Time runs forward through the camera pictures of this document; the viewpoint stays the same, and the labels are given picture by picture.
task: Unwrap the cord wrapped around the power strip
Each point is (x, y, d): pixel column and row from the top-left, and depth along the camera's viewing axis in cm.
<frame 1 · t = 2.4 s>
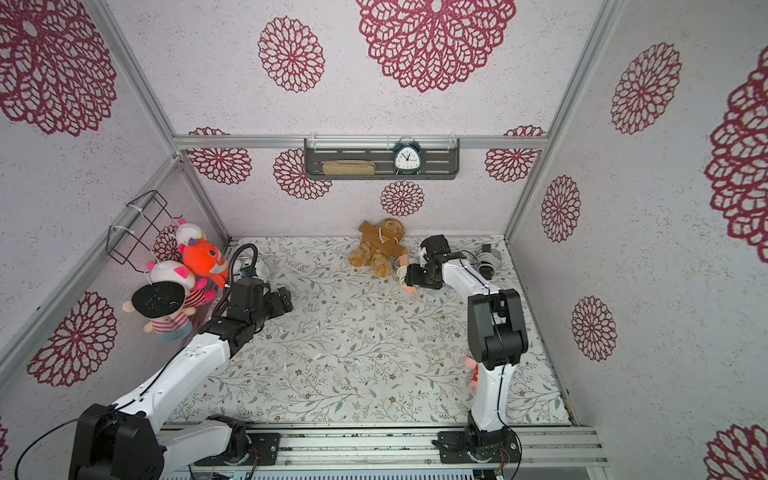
left hand: (278, 298, 86), fingers open
right hand: (414, 275, 98), fingers open
brown teddy bear: (378, 246, 108), point 9 cm above the table
orange fox plush: (202, 258, 89), point 21 cm above the table
pink striped pig plush: (180, 275, 85), point 21 cm above the table
black-haired doll plush: (163, 302, 78), point 22 cm above the table

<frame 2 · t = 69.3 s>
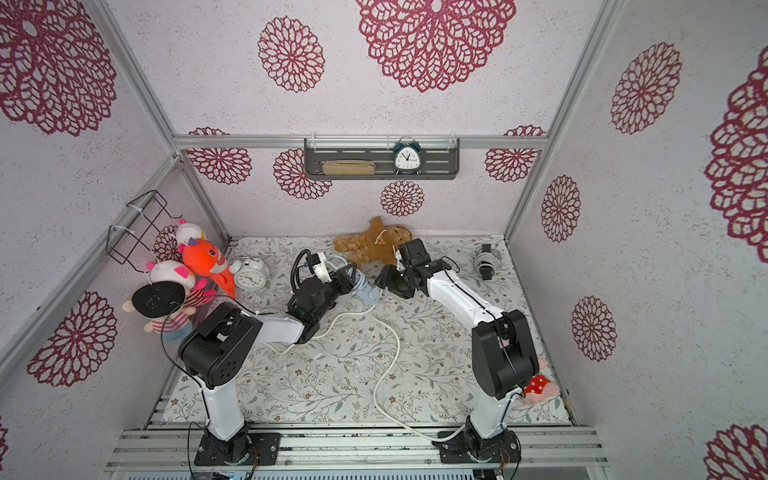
left hand: (353, 265, 91), fingers open
right hand: (379, 280, 88), fingers open
brown teddy bear: (378, 243, 111), point 8 cm above the table
pink red dotted plush: (543, 398, 81), point 3 cm above the table
the other named things where they were.

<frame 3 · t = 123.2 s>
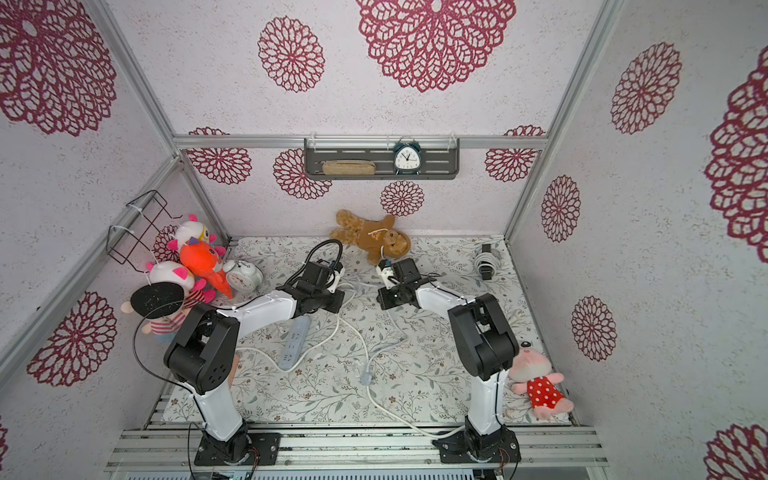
left hand: (339, 297, 96), fingers closed
right hand: (379, 293, 97), fingers closed
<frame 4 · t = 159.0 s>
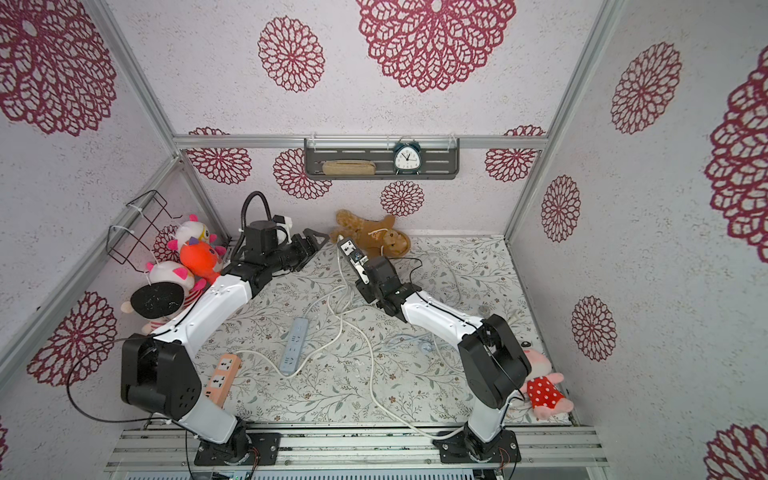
left hand: (324, 244, 83), fingers open
right hand: (366, 270, 88), fingers open
